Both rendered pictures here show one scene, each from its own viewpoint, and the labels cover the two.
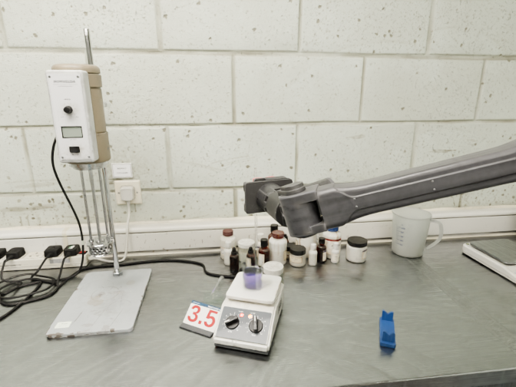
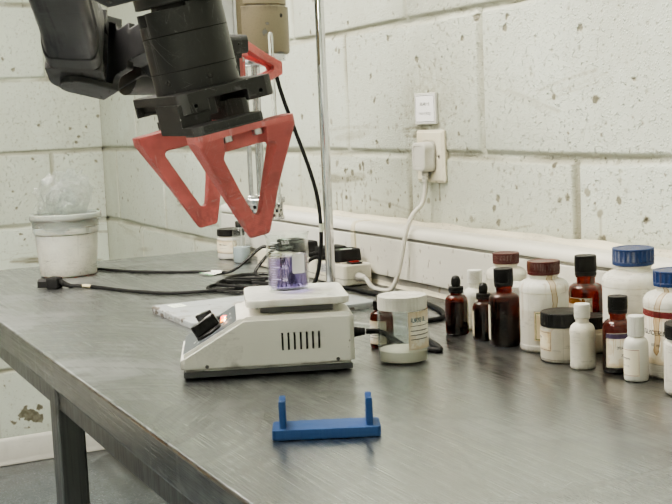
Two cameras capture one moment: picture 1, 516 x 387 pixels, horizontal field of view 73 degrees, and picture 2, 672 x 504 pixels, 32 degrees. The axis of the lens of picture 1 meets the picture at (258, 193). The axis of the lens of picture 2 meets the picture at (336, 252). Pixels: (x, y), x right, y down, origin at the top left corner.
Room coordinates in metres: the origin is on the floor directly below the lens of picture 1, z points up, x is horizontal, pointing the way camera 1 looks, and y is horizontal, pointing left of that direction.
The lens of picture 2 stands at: (0.38, -1.31, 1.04)
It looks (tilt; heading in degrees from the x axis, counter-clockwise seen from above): 7 degrees down; 71
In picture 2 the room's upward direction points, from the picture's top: 2 degrees counter-clockwise
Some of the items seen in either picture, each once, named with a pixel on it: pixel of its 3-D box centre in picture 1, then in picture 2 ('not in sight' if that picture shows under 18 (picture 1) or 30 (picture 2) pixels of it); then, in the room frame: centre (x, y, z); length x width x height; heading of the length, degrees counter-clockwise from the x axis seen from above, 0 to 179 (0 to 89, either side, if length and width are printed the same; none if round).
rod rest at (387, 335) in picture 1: (387, 327); (325, 415); (0.70, -0.31, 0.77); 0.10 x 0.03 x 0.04; 162
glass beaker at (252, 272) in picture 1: (251, 273); (285, 260); (0.77, 0.02, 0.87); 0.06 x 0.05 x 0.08; 133
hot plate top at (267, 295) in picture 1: (254, 286); (294, 294); (0.77, 0.01, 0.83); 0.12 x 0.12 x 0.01; 76
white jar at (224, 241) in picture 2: not in sight; (231, 243); (0.97, 1.13, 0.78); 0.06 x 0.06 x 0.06
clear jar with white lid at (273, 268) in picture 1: (272, 278); (402, 327); (0.89, -0.04, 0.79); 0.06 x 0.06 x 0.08
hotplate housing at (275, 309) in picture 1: (252, 307); (274, 331); (0.75, 0.01, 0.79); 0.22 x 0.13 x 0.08; 166
